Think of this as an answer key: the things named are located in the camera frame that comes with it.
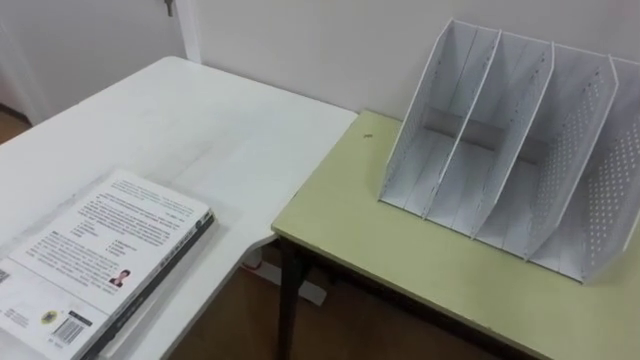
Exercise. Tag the white perforated file organizer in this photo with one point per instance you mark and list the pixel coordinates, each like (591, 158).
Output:
(500, 165)

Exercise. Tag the green topped desk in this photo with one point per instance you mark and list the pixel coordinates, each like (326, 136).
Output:
(400, 260)

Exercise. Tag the white paperback book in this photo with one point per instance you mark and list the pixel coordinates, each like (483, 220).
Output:
(100, 260)

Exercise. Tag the white folding table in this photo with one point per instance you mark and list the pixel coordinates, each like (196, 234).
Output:
(200, 130)

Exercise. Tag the white power strip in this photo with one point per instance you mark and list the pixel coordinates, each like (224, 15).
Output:
(285, 277)

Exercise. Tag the white door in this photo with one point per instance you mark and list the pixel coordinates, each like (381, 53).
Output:
(75, 45)

